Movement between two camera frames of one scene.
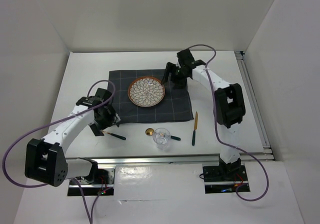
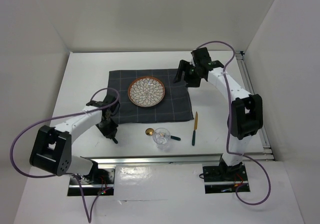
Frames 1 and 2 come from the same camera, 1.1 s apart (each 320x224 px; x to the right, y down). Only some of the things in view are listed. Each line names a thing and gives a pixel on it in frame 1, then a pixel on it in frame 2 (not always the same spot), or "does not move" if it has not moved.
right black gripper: x=180 y=83 to x=185 y=66
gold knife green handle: x=195 y=128 does not move
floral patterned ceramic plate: x=146 y=91 does not move
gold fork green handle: x=118 y=136 to x=115 y=140
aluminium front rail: x=155 y=160 does not move
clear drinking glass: x=161 y=136 does not move
